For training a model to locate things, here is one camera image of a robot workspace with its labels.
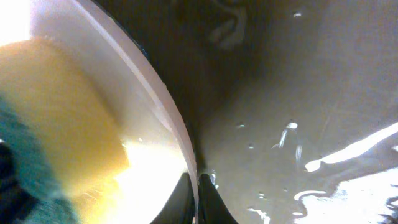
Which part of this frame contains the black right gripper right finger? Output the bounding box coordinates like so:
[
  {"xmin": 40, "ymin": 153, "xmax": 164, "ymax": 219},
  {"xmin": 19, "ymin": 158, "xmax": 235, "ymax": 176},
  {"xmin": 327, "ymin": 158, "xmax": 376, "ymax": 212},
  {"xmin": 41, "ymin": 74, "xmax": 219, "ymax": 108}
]
[{"xmin": 198, "ymin": 174, "xmax": 238, "ymax": 224}]

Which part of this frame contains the pink plate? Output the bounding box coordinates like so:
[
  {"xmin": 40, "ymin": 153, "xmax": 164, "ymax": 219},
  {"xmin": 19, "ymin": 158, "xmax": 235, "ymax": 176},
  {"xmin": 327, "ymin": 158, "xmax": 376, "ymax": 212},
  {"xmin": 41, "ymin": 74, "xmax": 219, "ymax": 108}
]
[{"xmin": 0, "ymin": 0, "xmax": 200, "ymax": 224}]

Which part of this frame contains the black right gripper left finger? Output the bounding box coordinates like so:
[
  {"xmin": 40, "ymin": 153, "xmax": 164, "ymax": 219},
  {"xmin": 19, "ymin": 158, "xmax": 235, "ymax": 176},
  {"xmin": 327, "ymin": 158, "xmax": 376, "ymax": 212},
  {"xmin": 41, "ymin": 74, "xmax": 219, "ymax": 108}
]
[{"xmin": 151, "ymin": 173, "xmax": 195, "ymax": 224}]

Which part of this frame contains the large brown serving tray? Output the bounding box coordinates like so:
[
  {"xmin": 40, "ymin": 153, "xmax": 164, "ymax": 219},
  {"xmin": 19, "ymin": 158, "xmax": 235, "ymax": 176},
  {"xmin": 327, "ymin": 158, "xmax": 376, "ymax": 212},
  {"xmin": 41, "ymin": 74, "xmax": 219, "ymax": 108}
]
[{"xmin": 100, "ymin": 0, "xmax": 397, "ymax": 223}]

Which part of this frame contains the green yellow sponge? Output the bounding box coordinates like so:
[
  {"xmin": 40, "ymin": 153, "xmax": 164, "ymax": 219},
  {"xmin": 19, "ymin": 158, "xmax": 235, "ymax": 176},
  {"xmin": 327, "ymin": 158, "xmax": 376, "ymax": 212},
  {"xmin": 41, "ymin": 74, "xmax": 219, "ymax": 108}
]
[{"xmin": 1, "ymin": 39, "xmax": 129, "ymax": 223}]

